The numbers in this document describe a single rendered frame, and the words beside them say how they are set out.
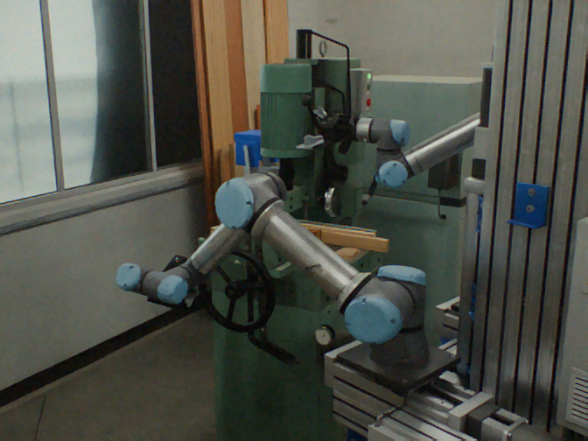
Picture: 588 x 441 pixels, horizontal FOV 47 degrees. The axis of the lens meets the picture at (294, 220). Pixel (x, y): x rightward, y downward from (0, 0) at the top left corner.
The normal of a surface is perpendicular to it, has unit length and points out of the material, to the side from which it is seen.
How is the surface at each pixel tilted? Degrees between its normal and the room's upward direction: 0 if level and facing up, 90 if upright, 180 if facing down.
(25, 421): 0
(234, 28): 87
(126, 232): 90
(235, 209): 86
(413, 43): 90
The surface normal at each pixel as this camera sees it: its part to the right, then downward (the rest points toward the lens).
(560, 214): -0.73, 0.18
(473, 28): -0.54, 0.21
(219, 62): 0.83, 0.09
